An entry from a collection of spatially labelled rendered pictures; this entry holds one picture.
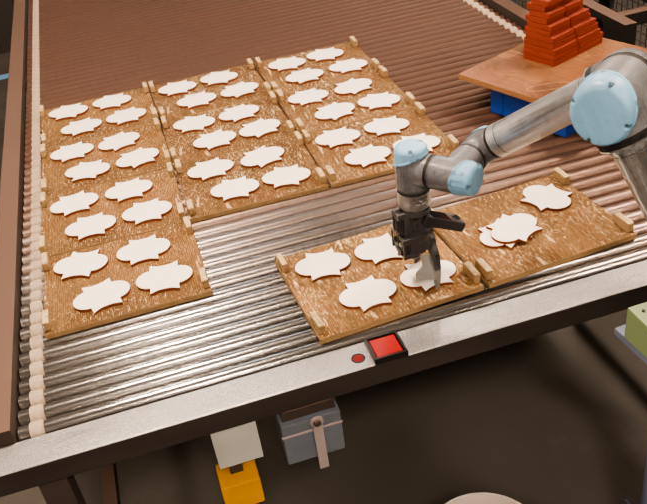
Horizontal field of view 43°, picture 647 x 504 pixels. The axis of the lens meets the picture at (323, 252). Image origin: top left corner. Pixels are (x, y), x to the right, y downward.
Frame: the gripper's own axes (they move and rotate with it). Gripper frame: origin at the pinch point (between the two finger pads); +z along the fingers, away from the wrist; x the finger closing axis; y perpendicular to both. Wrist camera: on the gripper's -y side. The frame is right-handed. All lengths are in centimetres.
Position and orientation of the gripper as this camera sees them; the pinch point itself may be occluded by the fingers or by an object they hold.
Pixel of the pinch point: (428, 273)
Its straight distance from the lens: 199.8
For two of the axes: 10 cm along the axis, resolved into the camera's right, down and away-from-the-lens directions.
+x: 3.4, 5.0, -8.0
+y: -9.3, 3.0, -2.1
